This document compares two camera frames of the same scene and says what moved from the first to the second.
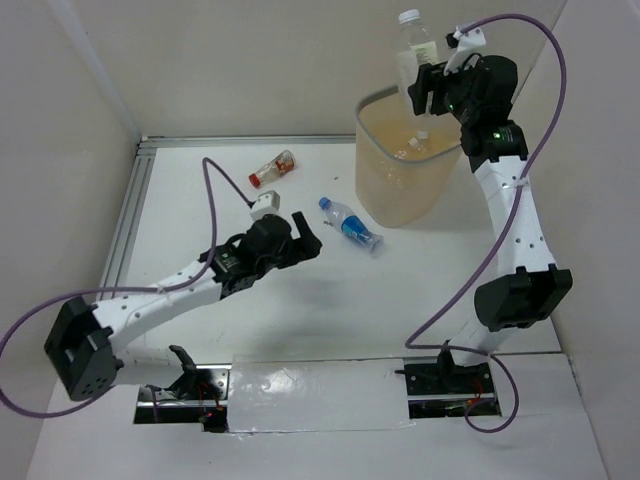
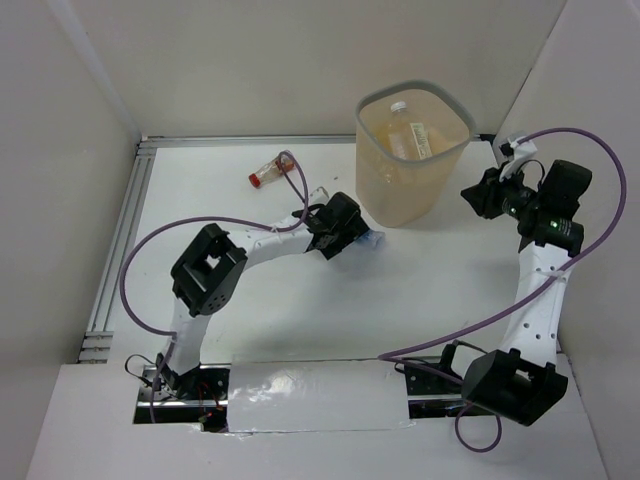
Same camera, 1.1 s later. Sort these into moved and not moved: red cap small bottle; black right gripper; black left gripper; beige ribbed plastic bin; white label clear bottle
Moved: black left gripper; white label clear bottle; black right gripper
Not moved: beige ribbed plastic bin; red cap small bottle
